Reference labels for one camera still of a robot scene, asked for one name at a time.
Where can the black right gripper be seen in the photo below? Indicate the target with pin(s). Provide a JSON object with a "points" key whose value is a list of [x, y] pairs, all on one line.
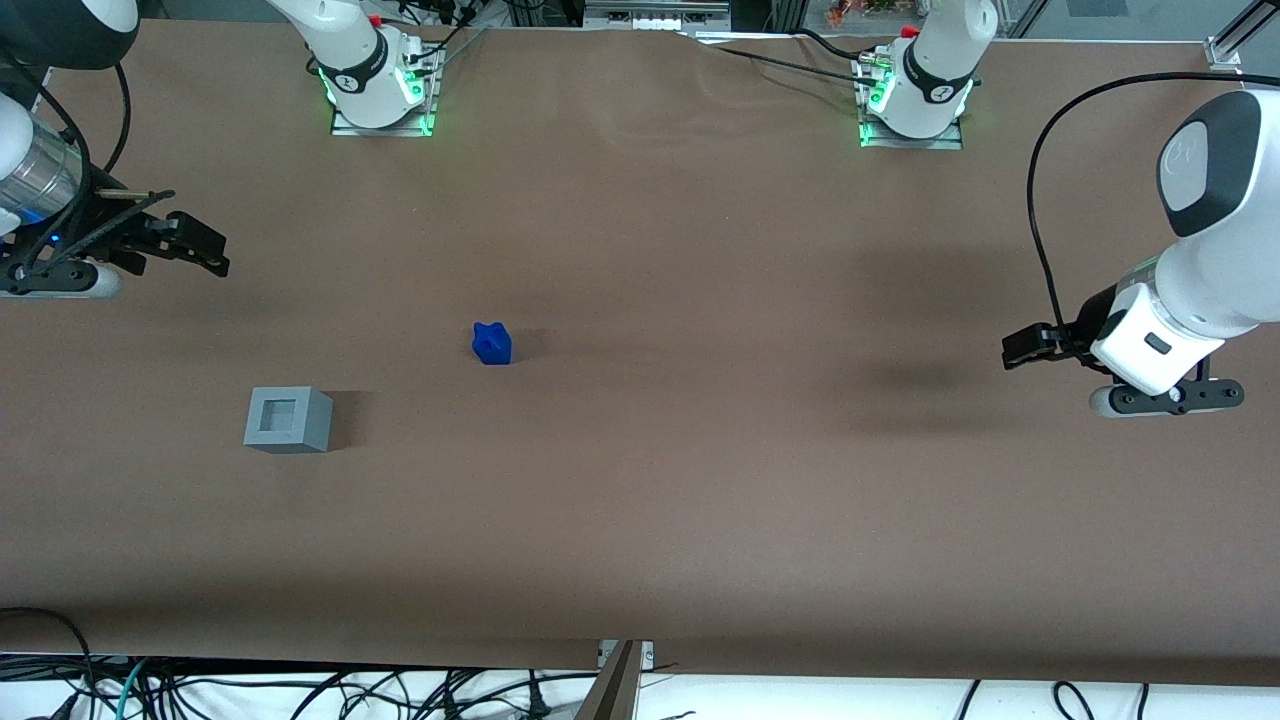
{"points": [[108, 232]]}

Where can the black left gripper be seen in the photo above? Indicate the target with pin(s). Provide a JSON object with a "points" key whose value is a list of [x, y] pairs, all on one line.
{"points": [[1088, 322]]}

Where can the blue plastic part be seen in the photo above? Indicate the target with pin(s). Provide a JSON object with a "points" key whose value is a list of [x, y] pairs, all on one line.
{"points": [[492, 345]]}

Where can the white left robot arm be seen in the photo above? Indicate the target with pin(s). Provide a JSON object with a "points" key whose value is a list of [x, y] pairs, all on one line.
{"points": [[1220, 260]]}

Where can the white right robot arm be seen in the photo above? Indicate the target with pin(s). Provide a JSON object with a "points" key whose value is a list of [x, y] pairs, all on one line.
{"points": [[355, 70]]}

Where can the gray cube base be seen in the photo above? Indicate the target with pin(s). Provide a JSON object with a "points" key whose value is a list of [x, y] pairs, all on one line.
{"points": [[300, 425]]}

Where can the brown table cover sheet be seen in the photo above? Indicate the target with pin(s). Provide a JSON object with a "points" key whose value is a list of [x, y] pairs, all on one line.
{"points": [[640, 500]]}

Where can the silver device box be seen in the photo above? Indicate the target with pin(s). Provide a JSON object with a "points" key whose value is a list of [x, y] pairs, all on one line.
{"points": [[650, 14]]}

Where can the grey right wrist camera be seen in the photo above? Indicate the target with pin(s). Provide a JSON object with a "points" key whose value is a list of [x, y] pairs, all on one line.
{"points": [[100, 281]]}

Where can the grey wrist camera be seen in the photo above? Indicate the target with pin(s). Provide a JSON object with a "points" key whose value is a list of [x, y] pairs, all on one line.
{"points": [[100, 281], [1170, 397]]}

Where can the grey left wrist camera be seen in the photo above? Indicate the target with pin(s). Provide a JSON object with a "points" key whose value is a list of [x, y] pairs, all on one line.
{"points": [[1170, 397]]}

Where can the aluminium frame profile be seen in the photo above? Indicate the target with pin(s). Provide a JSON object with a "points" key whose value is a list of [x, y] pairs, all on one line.
{"points": [[1235, 42]]}

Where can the small metal bracket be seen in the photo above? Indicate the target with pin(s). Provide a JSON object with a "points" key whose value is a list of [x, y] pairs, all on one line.
{"points": [[649, 654]]}

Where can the grey metal post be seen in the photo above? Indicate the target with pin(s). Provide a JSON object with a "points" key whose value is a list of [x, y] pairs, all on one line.
{"points": [[615, 692]]}

